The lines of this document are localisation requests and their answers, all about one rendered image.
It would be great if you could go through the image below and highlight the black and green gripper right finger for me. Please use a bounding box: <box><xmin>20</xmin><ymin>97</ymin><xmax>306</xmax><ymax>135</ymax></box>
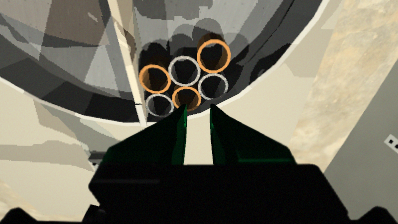
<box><xmin>210</xmin><ymin>104</ymin><xmax>297</xmax><ymax>164</ymax></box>

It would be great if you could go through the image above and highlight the dark grey metal bushing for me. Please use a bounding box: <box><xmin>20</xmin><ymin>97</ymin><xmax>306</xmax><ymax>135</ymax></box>
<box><xmin>198</xmin><ymin>68</ymin><xmax>228</xmax><ymax>100</ymax></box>
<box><xmin>145</xmin><ymin>84</ymin><xmax>174</xmax><ymax>117</ymax></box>
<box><xmin>168</xmin><ymin>47</ymin><xmax>201</xmax><ymax>87</ymax></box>

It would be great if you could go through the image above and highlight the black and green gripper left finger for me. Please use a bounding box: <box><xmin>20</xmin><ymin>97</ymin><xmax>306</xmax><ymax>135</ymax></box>
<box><xmin>99</xmin><ymin>104</ymin><xmax>187</xmax><ymax>165</ymax></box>

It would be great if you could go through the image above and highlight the bronze bushing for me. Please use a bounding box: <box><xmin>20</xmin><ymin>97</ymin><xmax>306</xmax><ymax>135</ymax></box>
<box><xmin>197</xmin><ymin>33</ymin><xmax>231</xmax><ymax>73</ymax></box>
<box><xmin>172</xmin><ymin>81</ymin><xmax>201</xmax><ymax>111</ymax></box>
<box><xmin>139</xmin><ymin>55</ymin><xmax>171</xmax><ymax>94</ymax></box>

